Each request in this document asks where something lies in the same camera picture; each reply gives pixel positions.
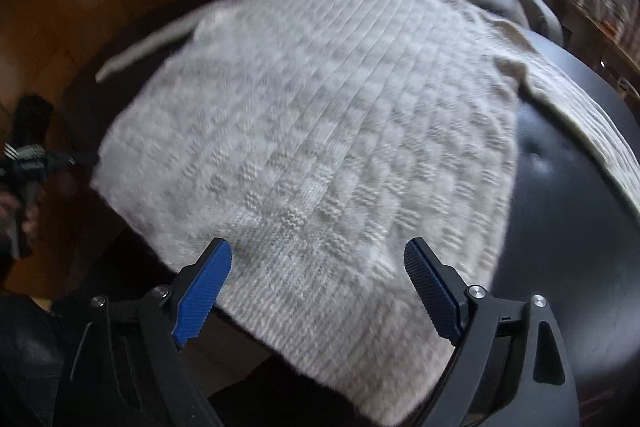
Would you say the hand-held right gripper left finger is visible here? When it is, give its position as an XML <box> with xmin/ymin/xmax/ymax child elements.
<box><xmin>54</xmin><ymin>237</ymin><xmax>233</xmax><ymax>427</ymax></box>

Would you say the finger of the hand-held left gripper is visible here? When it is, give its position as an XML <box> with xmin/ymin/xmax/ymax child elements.
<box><xmin>45</xmin><ymin>149</ymin><xmax>98</xmax><ymax>170</ymax></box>

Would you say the white knit sweater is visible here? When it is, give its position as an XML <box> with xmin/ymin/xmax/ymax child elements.
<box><xmin>90</xmin><ymin>0</ymin><xmax>640</xmax><ymax>427</ymax></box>

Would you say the cluttered wooden desk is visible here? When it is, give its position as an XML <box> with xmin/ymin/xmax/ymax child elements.
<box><xmin>557</xmin><ymin>0</ymin><xmax>640</xmax><ymax>95</ymax></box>

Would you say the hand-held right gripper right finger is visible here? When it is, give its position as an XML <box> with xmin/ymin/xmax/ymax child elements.
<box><xmin>404</xmin><ymin>237</ymin><xmax>580</xmax><ymax>427</ymax></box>

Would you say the person's left hand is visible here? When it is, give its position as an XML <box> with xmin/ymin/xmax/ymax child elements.
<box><xmin>0</xmin><ymin>189</ymin><xmax>41</xmax><ymax>243</ymax></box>

